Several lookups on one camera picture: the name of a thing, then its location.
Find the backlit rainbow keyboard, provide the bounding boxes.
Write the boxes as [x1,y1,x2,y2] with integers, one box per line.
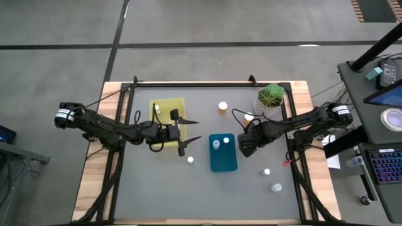
[369,149,402,185]

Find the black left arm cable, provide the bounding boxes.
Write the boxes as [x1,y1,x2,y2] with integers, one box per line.
[133,102,166,153]

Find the small blue-lit screen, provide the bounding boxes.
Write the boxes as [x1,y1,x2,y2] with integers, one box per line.
[0,124,17,145]

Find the blue plastic bin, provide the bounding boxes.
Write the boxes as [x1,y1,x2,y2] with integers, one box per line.
[209,133,239,173]

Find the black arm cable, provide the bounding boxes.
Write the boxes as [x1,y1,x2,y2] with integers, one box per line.
[231,109,261,132]
[133,102,166,153]

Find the black mat striped edges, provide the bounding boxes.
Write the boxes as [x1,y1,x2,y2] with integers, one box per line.
[350,0,402,23]

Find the potted succulent patterned white pot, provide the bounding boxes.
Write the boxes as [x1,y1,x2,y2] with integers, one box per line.
[253,83,286,119]

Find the dark grey equipment desk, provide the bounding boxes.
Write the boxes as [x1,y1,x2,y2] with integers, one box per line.
[337,59,402,145]

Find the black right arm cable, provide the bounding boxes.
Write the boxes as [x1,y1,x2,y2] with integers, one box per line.
[231,109,261,132]

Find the grey table mat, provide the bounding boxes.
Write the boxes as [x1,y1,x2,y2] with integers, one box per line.
[114,86,302,220]

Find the black slanted pole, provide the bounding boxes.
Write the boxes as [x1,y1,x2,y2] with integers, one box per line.
[350,21,402,72]

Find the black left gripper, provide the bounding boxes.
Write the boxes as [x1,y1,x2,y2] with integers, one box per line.
[165,117,202,157]

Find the white paper sheet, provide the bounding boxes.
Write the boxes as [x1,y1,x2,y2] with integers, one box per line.
[322,134,342,170]

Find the black power adapter box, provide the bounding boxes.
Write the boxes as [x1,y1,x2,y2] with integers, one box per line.
[376,59,398,90]

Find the teal foam block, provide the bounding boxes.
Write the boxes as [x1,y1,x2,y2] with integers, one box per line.
[366,67,383,81]

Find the black metal table frame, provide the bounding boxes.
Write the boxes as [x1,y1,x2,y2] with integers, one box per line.
[71,74,343,226]

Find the grey metal stand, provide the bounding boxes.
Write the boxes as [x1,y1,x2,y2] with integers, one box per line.
[0,141,51,226]

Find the clear plastic water bottle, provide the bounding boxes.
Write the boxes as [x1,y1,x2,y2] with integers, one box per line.
[345,156,365,168]

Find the dark grey keyboard desk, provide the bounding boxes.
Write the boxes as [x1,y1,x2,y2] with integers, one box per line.
[357,143,402,224]

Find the yellow translucent plastic bin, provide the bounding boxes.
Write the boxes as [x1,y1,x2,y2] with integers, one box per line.
[148,97,188,148]

